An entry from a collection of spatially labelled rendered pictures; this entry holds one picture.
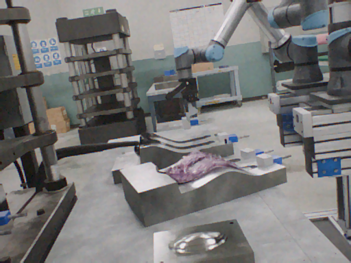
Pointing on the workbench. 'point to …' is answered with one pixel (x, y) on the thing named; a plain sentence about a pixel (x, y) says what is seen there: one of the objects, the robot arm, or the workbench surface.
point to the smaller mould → (203, 244)
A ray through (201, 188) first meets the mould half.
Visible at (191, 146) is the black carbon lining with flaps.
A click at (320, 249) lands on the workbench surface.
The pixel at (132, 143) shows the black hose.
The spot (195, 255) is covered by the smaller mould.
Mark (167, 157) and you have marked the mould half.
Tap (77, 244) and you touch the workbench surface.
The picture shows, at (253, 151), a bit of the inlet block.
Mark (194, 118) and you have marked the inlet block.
